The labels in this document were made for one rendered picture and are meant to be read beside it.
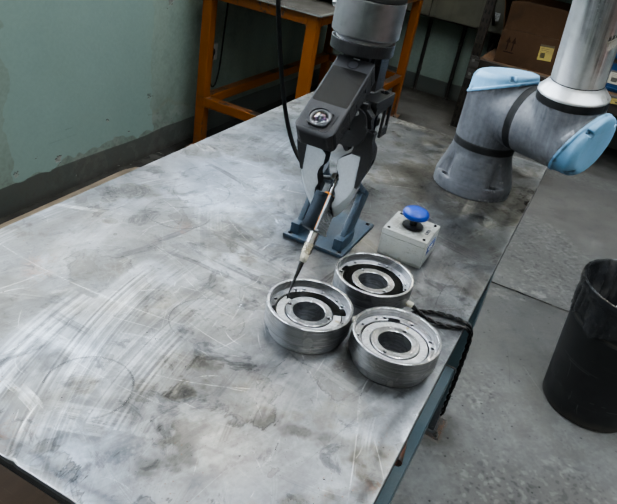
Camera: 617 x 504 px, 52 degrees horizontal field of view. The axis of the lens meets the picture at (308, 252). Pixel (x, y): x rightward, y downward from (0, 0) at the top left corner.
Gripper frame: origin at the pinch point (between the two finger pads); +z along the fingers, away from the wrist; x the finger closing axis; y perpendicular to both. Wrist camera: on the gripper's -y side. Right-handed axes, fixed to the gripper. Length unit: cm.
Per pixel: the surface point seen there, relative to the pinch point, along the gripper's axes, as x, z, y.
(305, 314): -2.6, 12.2, -5.7
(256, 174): 23.7, 13.2, 26.6
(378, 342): -12.7, 10.2, -7.6
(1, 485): 24, 38, -30
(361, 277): -5.5, 10.9, 4.9
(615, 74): -31, 39, 349
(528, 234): -21, 93, 219
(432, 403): -17, 69, 55
